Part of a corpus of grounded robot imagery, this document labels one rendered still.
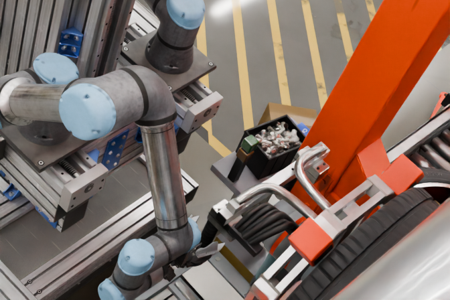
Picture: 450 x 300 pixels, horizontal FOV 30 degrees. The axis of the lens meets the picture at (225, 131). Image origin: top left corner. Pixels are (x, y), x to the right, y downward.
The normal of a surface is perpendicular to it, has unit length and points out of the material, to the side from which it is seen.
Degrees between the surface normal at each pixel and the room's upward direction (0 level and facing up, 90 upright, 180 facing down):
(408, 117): 0
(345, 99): 90
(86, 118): 86
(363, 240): 20
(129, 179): 0
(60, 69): 7
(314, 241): 35
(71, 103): 85
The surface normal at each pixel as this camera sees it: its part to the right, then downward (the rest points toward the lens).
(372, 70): -0.68, 0.39
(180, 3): 0.36, -0.55
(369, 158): 0.63, -0.13
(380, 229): 0.15, -0.55
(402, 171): -0.27, -0.18
